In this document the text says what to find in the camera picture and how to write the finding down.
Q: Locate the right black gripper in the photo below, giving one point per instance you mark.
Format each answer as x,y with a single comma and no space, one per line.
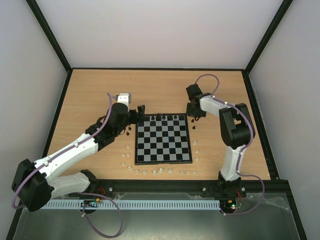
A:
194,110

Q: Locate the clear plastic sheet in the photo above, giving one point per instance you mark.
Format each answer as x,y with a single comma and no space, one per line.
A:
270,219

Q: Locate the white slotted cable duct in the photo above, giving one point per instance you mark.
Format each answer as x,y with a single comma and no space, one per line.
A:
78,204

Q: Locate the black aluminium rail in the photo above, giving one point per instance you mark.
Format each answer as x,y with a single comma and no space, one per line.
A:
204,188

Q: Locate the black and white chessboard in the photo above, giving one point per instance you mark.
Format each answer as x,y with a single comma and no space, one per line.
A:
163,141

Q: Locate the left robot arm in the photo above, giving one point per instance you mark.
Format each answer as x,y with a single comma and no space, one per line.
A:
35,183

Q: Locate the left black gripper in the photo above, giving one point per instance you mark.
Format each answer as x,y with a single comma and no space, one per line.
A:
141,113

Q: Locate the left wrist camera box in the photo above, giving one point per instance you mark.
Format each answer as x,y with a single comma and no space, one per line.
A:
124,98

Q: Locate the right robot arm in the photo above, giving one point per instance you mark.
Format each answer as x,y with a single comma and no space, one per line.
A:
236,129

